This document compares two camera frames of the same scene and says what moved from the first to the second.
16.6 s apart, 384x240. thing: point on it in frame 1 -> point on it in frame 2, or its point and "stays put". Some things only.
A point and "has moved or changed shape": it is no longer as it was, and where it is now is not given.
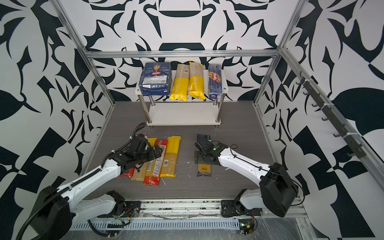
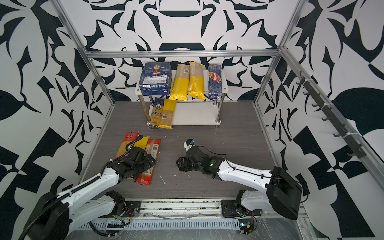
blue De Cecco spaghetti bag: [204, 170] has moved or changed shape
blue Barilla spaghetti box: [214, 81] stays put
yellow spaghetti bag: [169, 169] -> [167, 113]
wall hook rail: [357, 148] stays put
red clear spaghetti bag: [153, 172] has moved or changed shape
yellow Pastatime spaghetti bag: [196, 89] stays put
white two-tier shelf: [183, 114] stays put
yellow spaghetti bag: [180, 88] stays put
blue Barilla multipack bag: [156, 79] stays put
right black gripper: [198, 157] -> [183, 165]
